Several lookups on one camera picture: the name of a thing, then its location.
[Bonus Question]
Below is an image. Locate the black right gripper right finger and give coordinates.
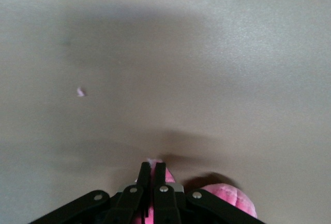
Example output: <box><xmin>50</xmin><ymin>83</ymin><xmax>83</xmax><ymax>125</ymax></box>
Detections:
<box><xmin>148</xmin><ymin>161</ymin><xmax>267</xmax><ymax>224</ymax></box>

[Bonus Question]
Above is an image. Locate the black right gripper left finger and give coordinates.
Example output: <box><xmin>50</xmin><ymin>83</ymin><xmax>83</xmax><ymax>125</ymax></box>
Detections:
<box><xmin>28</xmin><ymin>161</ymin><xmax>152</xmax><ymax>224</ymax></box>

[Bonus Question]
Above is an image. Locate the pink plush toy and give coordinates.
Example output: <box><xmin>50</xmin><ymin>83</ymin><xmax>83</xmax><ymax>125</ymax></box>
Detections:
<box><xmin>134</xmin><ymin>158</ymin><xmax>259</xmax><ymax>224</ymax></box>

